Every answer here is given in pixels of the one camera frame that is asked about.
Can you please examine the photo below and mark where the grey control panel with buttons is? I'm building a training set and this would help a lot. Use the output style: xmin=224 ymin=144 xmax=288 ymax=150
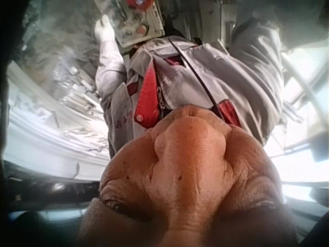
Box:
xmin=94 ymin=0 xmax=166 ymax=48

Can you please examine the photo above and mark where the person's left hand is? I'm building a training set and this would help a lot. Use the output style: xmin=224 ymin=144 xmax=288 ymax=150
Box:
xmin=94 ymin=14 xmax=117 ymax=42

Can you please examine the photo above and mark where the grey metal machine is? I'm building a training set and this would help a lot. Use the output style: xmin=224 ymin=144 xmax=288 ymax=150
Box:
xmin=7 ymin=15 xmax=108 ymax=168

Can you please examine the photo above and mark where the grey machine frame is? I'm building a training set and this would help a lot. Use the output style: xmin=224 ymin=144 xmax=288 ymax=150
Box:
xmin=162 ymin=0 xmax=236 ymax=48

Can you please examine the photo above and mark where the white pipe structure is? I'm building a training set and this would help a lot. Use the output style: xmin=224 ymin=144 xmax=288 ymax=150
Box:
xmin=279 ymin=43 xmax=329 ymax=157

